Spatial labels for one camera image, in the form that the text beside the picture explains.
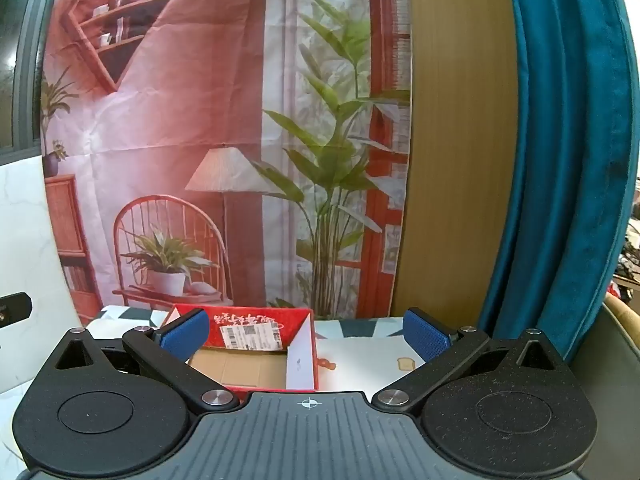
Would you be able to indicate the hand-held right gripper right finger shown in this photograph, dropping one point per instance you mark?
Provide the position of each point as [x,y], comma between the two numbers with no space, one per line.
[425,335]

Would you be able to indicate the printed white tablecloth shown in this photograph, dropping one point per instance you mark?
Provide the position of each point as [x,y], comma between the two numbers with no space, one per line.
[360,360]

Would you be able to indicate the beige chair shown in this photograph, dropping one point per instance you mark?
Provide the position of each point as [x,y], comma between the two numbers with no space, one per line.
[610,385]

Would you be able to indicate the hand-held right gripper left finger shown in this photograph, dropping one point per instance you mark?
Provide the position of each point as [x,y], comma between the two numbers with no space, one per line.
[185,335]

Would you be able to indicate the yellow wooden panel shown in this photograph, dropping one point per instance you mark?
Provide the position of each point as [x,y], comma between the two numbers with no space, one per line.
[460,160]

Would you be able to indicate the dark window frame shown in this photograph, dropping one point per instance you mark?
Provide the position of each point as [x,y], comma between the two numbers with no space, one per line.
[25,60]

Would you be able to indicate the teal curtain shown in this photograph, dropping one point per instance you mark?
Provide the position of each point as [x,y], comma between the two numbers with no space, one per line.
[565,160]

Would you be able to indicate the red strawberry cardboard box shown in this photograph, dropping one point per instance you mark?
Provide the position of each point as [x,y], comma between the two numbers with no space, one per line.
[260,320]

